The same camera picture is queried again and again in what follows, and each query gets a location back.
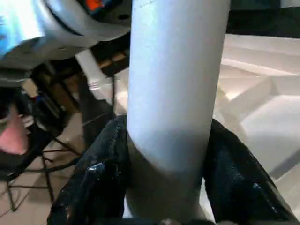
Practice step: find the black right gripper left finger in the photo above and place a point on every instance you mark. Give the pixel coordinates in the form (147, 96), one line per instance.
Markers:
(93, 182)

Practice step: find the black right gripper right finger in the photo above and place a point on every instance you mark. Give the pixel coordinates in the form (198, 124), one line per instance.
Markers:
(241, 182)

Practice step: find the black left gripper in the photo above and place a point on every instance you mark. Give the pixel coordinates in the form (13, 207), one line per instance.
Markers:
(112, 11)

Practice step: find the white plastic table top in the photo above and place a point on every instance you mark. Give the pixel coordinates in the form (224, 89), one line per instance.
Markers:
(257, 105)

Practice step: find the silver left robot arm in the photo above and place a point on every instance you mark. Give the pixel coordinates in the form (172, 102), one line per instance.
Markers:
(18, 28)

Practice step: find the pink soft object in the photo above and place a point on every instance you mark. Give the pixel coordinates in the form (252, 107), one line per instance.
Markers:
(11, 138)

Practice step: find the black folding stand frame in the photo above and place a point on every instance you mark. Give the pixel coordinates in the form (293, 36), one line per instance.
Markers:
(47, 150)

